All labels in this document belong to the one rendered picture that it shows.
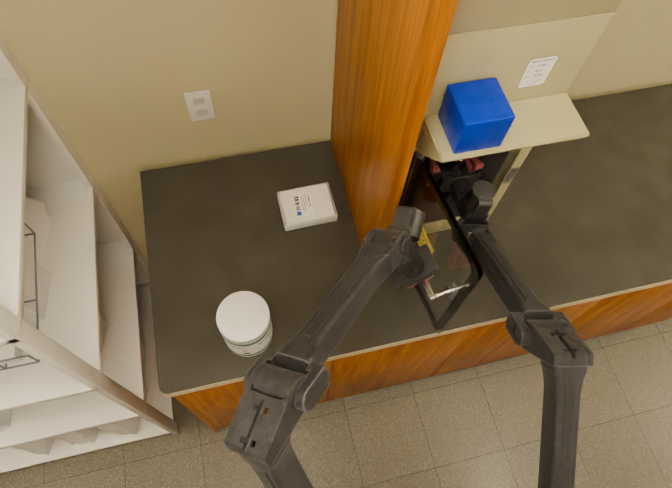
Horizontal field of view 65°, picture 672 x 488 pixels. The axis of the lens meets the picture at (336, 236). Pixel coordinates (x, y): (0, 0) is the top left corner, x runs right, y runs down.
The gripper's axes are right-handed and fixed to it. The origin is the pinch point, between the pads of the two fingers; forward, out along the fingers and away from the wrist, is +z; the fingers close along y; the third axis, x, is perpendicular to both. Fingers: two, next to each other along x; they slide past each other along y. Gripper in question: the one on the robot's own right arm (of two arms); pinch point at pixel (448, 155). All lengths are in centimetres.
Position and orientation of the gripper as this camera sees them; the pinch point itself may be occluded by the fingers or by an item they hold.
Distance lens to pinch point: 148.5
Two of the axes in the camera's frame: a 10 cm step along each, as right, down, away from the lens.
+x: -0.5, 4.3, 9.0
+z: -2.3, -8.8, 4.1
